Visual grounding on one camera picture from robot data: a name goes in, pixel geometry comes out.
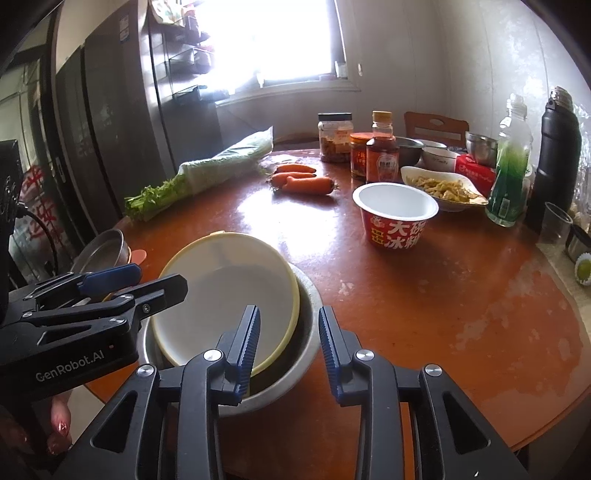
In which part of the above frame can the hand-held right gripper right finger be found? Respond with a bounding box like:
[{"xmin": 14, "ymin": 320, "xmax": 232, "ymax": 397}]
[{"xmin": 318, "ymin": 305, "xmax": 532, "ymax": 480}]

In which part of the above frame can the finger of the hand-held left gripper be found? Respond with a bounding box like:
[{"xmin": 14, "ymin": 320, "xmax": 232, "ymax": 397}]
[
  {"xmin": 34, "ymin": 263, "xmax": 143, "ymax": 306},
  {"xmin": 21, "ymin": 274, "xmax": 189, "ymax": 337}
]

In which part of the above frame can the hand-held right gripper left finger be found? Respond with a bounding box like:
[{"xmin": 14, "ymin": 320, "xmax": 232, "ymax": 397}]
[{"xmin": 53, "ymin": 305, "xmax": 262, "ymax": 480}]

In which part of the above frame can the round steel plate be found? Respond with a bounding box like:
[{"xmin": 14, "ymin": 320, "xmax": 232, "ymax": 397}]
[{"xmin": 69, "ymin": 229, "xmax": 131, "ymax": 278}]

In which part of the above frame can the steel basin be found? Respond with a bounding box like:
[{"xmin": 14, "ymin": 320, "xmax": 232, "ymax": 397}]
[{"xmin": 141, "ymin": 263, "xmax": 325, "ymax": 418}]

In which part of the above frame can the yellow bowl with handle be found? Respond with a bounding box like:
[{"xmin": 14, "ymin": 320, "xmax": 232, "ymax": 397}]
[{"xmin": 151, "ymin": 231, "xmax": 301, "ymax": 377}]

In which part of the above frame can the person's left hand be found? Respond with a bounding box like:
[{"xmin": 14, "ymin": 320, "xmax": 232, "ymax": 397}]
[{"xmin": 0, "ymin": 397, "xmax": 74, "ymax": 462}]

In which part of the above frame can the red paper decoration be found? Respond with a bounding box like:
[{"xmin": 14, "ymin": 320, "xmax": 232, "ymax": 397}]
[{"xmin": 16, "ymin": 165, "xmax": 63, "ymax": 243}]

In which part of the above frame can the celery bunch in plastic bag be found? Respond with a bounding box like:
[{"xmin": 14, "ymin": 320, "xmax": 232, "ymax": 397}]
[{"xmin": 124, "ymin": 127, "xmax": 274, "ymax": 223}]

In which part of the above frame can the red instant noodle bowl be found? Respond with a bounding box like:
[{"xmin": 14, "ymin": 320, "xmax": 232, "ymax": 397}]
[{"xmin": 352, "ymin": 182, "xmax": 439, "ymax": 250}]

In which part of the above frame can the dark grey refrigerator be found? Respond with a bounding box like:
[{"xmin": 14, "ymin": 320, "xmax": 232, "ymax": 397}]
[{"xmin": 46, "ymin": 0, "xmax": 222, "ymax": 232}]

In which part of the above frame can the red label sauce jar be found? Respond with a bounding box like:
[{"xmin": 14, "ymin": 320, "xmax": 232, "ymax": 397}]
[{"xmin": 349, "ymin": 133, "xmax": 376, "ymax": 180}]

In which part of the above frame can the white dish of pickled vegetables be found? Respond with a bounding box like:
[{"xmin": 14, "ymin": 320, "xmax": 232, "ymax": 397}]
[{"xmin": 400, "ymin": 166, "xmax": 489, "ymax": 213}]

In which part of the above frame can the sauce bottle with orange cap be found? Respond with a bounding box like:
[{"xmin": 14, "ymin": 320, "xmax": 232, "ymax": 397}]
[{"xmin": 366, "ymin": 111, "xmax": 400, "ymax": 185}]

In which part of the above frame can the clear pickle jar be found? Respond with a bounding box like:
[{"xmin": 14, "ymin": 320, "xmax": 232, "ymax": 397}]
[{"xmin": 318, "ymin": 113, "xmax": 354, "ymax": 164}]

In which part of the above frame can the small steel bowl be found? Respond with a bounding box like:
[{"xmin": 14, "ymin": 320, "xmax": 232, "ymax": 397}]
[
  {"xmin": 394, "ymin": 137, "xmax": 424, "ymax": 168},
  {"xmin": 465, "ymin": 131, "xmax": 499, "ymax": 168}
]

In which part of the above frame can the white ceramic bowl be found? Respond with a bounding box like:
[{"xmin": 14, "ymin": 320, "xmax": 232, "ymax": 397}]
[{"xmin": 421, "ymin": 147, "xmax": 459, "ymax": 175}]

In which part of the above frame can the red food packet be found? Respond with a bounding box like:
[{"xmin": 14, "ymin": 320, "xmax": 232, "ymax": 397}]
[{"xmin": 455, "ymin": 154, "xmax": 498, "ymax": 198}]

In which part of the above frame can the green drink bottle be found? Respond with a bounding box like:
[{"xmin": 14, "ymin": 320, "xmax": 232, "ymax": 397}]
[{"xmin": 485, "ymin": 93, "xmax": 533, "ymax": 227}]

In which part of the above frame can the wooden chair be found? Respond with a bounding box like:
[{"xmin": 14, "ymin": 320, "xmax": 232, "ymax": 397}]
[{"xmin": 404, "ymin": 112, "xmax": 470, "ymax": 148}]

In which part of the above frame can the clear plastic cup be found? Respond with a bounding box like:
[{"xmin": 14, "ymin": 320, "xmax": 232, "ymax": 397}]
[{"xmin": 538, "ymin": 202, "xmax": 574, "ymax": 246}]

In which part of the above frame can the green fruit in foam net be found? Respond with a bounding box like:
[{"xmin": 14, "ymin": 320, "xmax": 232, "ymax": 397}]
[{"xmin": 574, "ymin": 254, "xmax": 591, "ymax": 288}]

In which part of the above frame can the small steel cup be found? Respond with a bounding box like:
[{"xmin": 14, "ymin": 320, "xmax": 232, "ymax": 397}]
[{"xmin": 566, "ymin": 224, "xmax": 591, "ymax": 264}]

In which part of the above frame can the window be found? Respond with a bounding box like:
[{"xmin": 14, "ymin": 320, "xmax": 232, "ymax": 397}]
[{"xmin": 198, "ymin": 0, "xmax": 362, "ymax": 95}]

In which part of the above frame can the black thermos flask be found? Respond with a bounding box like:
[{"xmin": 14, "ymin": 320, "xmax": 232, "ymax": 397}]
[{"xmin": 526, "ymin": 85, "xmax": 583, "ymax": 234}]

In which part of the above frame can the black cable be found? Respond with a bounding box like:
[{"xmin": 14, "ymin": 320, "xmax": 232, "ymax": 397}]
[{"xmin": 18, "ymin": 203, "xmax": 62, "ymax": 278}]

